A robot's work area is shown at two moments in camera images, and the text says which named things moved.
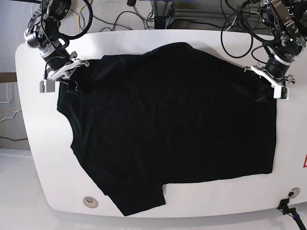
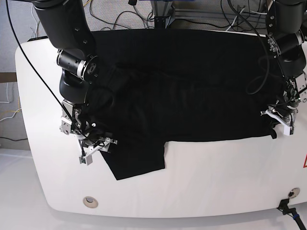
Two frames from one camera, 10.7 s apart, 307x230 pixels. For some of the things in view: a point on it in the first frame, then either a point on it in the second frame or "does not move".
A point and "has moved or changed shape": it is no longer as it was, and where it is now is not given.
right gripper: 277,82 to 285,114
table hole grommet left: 90,201 does not move
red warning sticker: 305,166 does not move
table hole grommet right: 294,192 does not move
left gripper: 66,71 to 97,143
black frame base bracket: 161,22 does not move
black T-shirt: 142,120 has moved or changed shape
